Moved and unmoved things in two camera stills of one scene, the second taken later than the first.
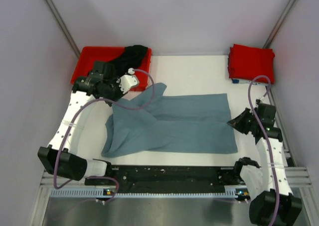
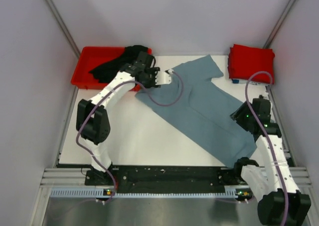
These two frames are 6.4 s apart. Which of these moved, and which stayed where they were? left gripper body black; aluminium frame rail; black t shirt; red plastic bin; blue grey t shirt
Moved: left gripper body black; blue grey t shirt
Stayed: aluminium frame rail; red plastic bin; black t shirt
